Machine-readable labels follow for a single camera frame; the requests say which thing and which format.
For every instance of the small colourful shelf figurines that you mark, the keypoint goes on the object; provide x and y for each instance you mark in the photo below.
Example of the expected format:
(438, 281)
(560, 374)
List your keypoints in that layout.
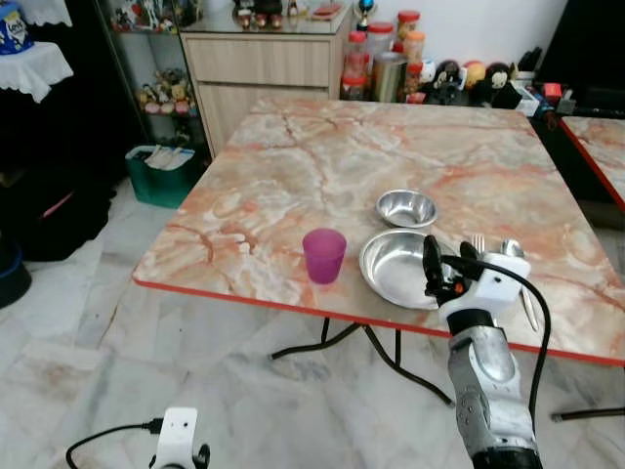
(166, 95)

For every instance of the black flat television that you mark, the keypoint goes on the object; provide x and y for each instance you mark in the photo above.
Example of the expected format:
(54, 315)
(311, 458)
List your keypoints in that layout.
(586, 39)

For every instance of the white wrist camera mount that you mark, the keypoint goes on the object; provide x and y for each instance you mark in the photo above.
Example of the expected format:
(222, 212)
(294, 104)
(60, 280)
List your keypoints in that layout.
(176, 435)
(496, 283)

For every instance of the glass display shelf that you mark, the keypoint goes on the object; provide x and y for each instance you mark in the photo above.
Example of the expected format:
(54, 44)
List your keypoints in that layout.
(127, 59)

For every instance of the dark furniture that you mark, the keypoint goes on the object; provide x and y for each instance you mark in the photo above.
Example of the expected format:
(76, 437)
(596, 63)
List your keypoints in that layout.
(59, 176)

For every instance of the small red object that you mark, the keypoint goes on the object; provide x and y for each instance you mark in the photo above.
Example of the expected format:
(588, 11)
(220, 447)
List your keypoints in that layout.
(553, 91)

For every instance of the large steel plate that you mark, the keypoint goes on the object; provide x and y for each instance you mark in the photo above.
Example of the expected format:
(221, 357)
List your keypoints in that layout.
(395, 269)

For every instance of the light wooden drawer cabinet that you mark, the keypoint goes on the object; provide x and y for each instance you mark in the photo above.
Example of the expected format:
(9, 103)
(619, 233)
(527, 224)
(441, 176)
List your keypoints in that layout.
(264, 73)

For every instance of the white papers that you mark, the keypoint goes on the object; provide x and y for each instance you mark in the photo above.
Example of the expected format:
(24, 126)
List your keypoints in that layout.
(168, 156)

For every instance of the steel canister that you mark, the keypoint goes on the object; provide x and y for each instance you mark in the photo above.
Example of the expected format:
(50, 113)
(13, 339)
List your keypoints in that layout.
(389, 78)

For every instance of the green plastic bin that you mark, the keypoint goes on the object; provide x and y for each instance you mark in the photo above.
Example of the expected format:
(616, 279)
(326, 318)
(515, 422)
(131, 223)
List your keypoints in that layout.
(156, 186)

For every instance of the purple plastic cup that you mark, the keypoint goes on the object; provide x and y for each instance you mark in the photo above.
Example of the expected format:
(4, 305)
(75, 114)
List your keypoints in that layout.
(323, 256)

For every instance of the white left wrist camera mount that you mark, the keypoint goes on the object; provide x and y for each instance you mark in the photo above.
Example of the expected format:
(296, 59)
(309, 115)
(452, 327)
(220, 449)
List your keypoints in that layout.
(176, 435)

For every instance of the standing warrior figurine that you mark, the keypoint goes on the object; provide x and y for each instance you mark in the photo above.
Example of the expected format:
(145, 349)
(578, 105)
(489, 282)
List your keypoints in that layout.
(243, 13)
(269, 12)

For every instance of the steel fork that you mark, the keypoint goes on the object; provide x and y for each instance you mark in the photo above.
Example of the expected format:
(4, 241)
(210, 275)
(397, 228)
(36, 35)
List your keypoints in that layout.
(479, 242)

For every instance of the yellow-headed plush toy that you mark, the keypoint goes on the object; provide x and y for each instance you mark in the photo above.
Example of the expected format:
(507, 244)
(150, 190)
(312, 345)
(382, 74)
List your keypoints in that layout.
(475, 76)

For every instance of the black round floor object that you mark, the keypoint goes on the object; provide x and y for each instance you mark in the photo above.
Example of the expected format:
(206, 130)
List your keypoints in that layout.
(10, 278)

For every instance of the small trophy with ball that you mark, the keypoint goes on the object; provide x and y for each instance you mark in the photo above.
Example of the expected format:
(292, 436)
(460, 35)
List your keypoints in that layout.
(364, 12)

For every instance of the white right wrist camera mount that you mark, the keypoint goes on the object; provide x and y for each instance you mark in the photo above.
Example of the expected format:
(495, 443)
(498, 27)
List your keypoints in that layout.
(496, 283)

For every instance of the small steel bowl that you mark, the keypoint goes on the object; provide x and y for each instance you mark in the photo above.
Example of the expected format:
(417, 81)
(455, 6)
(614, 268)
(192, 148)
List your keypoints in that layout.
(406, 207)

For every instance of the marble-pattern table red edge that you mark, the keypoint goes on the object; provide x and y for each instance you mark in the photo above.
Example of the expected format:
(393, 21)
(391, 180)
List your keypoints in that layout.
(293, 176)
(601, 147)

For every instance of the white lace cloth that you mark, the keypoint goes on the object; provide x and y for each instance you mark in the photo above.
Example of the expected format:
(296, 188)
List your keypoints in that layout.
(34, 68)

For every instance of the small white box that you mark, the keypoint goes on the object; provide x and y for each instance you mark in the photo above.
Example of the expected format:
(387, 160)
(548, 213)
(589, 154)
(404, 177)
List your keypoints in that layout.
(527, 100)

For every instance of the flat red box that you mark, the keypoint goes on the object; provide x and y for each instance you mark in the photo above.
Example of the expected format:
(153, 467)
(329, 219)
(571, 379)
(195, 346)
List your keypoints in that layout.
(327, 10)

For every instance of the blue printed tin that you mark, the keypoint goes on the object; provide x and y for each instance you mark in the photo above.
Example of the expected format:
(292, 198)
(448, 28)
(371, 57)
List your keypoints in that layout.
(14, 29)

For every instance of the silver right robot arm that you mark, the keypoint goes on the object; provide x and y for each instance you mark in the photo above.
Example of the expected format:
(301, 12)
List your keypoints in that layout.
(488, 381)

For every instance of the steel spoon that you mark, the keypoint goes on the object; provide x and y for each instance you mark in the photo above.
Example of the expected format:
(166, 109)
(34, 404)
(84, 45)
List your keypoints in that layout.
(512, 249)

